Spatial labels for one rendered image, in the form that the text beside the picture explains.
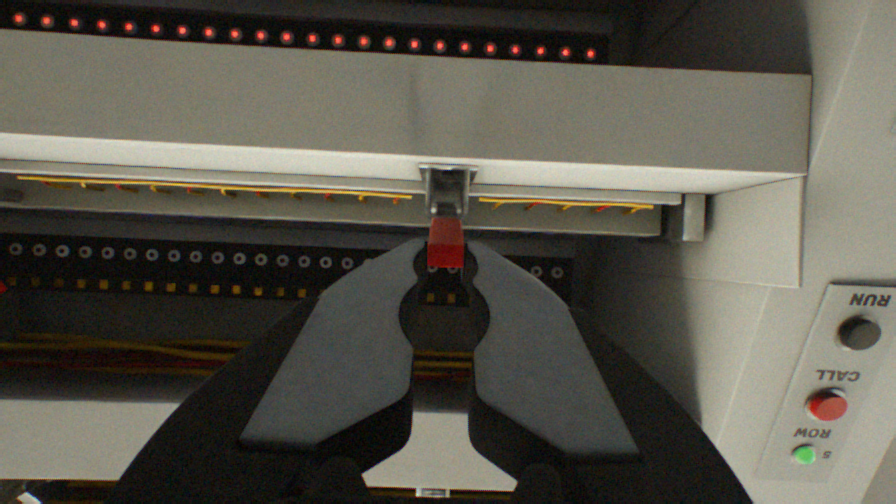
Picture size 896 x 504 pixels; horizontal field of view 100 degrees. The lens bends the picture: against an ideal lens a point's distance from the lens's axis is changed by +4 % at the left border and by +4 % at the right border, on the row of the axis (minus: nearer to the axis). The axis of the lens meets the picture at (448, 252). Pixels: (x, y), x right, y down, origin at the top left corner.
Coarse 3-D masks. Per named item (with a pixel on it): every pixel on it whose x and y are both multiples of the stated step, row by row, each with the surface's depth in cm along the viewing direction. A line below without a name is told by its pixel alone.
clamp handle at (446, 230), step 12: (444, 204) 18; (444, 216) 16; (456, 216) 16; (432, 228) 13; (444, 228) 13; (456, 228) 13; (432, 240) 12; (444, 240) 12; (456, 240) 12; (432, 252) 12; (444, 252) 12; (456, 252) 12; (432, 264) 12; (444, 264) 12; (456, 264) 12
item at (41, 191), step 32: (32, 192) 23; (64, 192) 23; (96, 192) 23; (128, 192) 23; (160, 192) 23; (192, 192) 22; (224, 192) 22; (256, 192) 22; (288, 192) 23; (320, 192) 23; (352, 192) 21; (384, 192) 23; (384, 224) 24; (416, 224) 23; (480, 224) 23; (512, 224) 23; (544, 224) 23; (576, 224) 23; (608, 224) 23; (640, 224) 23
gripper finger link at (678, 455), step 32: (576, 320) 9; (608, 352) 8; (608, 384) 7; (640, 384) 7; (640, 416) 7; (672, 416) 7; (640, 448) 6; (672, 448) 6; (704, 448) 6; (576, 480) 6; (608, 480) 6; (640, 480) 6; (672, 480) 6; (704, 480) 6; (736, 480) 6
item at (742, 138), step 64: (0, 64) 16; (64, 64) 16; (128, 64) 16; (192, 64) 16; (256, 64) 16; (320, 64) 16; (384, 64) 16; (448, 64) 16; (512, 64) 16; (576, 64) 16; (0, 128) 16; (64, 128) 16; (128, 128) 16; (192, 128) 16; (256, 128) 16; (320, 128) 16; (384, 128) 16; (448, 128) 16; (512, 128) 16; (576, 128) 16; (640, 128) 16; (704, 128) 16; (768, 128) 16; (704, 192) 21; (768, 192) 18; (640, 256) 29; (704, 256) 22; (768, 256) 18
